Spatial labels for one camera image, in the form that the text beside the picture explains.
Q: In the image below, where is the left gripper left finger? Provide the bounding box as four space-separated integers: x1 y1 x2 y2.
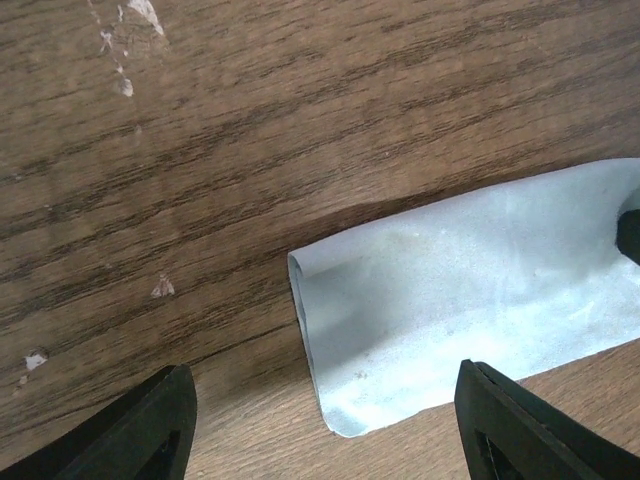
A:
1 365 197 479

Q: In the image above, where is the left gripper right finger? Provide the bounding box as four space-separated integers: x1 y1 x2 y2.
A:
454 360 639 480

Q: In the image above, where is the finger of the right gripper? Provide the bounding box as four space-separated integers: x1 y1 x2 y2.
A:
616 209 640 265

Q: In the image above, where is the light blue cleaning cloth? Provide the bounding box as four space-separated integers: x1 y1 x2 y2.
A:
288 158 639 438

